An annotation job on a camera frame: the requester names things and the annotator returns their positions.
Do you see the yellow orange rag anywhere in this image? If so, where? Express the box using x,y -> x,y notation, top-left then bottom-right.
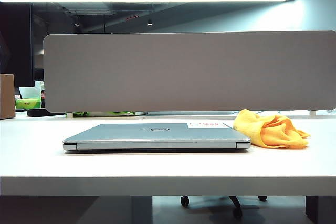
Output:
233,108 -> 311,150

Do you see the silver closed laptop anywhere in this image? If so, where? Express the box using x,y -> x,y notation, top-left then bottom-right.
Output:
62,122 -> 251,153

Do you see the grey desk divider panel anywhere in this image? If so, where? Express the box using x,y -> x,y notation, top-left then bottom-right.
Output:
43,30 -> 336,113

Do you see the white sticker with red print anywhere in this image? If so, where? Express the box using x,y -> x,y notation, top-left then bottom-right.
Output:
187,122 -> 233,130

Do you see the grey table leg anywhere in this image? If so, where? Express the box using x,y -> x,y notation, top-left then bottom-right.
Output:
131,195 -> 154,224

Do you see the black office chair base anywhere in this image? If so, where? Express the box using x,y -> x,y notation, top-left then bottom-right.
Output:
180,195 -> 269,220

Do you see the white paper bag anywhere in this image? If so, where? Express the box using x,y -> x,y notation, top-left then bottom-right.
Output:
18,80 -> 44,100

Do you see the green tissue pack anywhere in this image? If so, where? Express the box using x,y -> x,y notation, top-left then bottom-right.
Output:
15,98 -> 43,110

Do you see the brown cardboard box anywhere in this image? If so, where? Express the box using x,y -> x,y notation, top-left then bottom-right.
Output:
0,73 -> 16,120

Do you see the dark table leg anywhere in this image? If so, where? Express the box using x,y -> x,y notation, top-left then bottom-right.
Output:
304,195 -> 336,224

